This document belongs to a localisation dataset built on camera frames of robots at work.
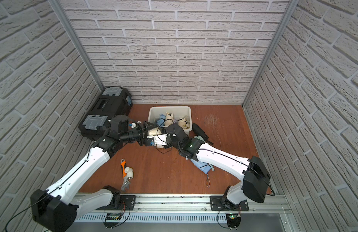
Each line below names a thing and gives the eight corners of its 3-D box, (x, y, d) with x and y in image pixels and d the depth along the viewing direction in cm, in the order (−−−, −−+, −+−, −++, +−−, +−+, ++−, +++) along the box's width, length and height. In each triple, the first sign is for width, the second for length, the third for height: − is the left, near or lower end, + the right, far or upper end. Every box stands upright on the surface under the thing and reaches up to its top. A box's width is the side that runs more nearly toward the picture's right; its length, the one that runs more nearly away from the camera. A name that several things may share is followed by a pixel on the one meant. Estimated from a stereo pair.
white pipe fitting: (128, 180, 82) (126, 178, 80) (125, 169, 86) (124, 168, 84) (134, 177, 83) (133, 175, 81) (131, 167, 87) (130, 165, 85)
